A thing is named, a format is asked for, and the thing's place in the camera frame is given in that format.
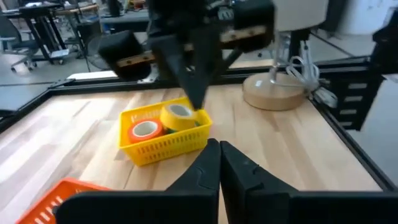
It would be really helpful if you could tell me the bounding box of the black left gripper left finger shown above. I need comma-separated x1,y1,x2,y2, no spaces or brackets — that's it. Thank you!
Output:
55,138,221,224

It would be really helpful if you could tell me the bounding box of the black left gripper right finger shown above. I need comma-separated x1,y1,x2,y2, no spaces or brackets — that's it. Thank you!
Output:
220,140,398,224

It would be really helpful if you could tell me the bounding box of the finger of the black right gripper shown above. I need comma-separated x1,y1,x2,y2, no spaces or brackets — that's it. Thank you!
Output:
186,0,276,110
98,30,203,110

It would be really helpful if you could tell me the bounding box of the yellow tape roll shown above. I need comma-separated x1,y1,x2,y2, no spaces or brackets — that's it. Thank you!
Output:
159,103,200,132

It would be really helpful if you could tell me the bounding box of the orange tape roll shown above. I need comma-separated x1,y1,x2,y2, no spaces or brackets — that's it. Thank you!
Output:
127,118,165,144

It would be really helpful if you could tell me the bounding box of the yellow plastic basket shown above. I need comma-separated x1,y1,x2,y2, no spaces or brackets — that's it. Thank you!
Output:
118,96,213,167

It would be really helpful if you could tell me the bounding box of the white shade wooden base lamp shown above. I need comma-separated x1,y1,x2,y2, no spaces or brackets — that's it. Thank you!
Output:
242,0,330,111

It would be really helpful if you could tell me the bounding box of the black floor fan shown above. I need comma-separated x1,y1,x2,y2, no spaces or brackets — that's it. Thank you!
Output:
86,34,110,71

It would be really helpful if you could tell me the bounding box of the black box unit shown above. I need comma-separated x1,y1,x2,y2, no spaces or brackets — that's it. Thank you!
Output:
76,20,103,44

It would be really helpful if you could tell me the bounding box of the orange plastic basket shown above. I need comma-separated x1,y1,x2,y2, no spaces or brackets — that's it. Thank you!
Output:
15,177,113,224

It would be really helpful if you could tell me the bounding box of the black box with white labels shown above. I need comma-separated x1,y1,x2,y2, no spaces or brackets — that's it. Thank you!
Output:
318,72,386,131

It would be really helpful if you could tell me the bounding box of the black office desk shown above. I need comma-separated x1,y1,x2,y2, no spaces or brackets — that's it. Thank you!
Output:
1,2,68,65

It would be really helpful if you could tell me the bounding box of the blue office chair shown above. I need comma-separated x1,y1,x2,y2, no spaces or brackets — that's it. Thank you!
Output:
0,15,38,72

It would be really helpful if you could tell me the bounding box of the black aluminium table frame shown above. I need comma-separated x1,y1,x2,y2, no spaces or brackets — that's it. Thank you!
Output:
0,55,398,192

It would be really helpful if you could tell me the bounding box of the white lamp cable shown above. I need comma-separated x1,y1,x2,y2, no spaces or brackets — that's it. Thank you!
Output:
285,55,339,109

